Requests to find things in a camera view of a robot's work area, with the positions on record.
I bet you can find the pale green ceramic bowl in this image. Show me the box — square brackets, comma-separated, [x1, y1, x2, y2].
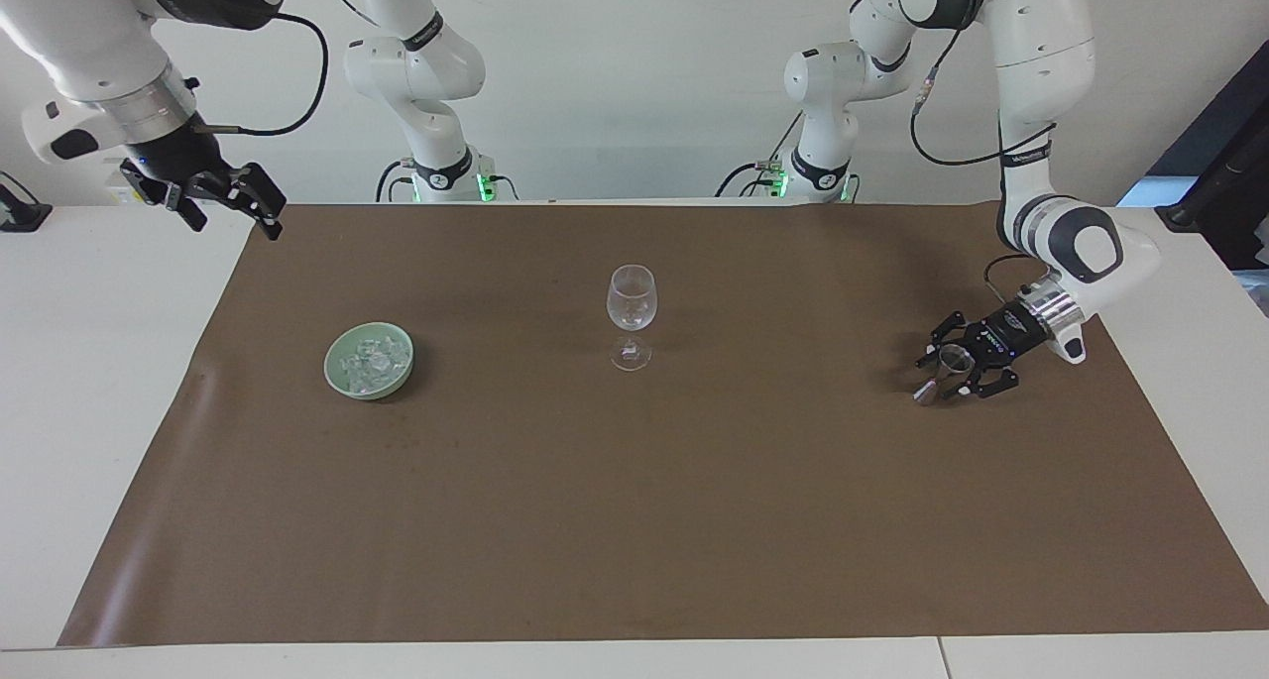
[323, 321, 417, 401]

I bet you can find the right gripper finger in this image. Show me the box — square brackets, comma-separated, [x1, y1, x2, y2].
[186, 163, 289, 243]
[120, 160, 210, 233]

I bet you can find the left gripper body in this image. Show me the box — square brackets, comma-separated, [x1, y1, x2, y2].
[971, 305, 1051, 369]

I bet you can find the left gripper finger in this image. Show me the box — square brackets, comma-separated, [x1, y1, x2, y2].
[940, 358, 1022, 403]
[915, 309, 981, 372]

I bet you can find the small metal measuring cup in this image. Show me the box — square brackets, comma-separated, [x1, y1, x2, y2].
[912, 344, 977, 405]

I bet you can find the black stand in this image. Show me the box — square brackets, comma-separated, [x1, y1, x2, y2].
[1154, 64, 1269, 272]
[0, 170, 54, 234]

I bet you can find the clear wine glass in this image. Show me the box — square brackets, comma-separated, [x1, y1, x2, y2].
[606, 264, 659, 373]

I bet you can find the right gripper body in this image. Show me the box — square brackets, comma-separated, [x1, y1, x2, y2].
[127, 116, 232, 187]

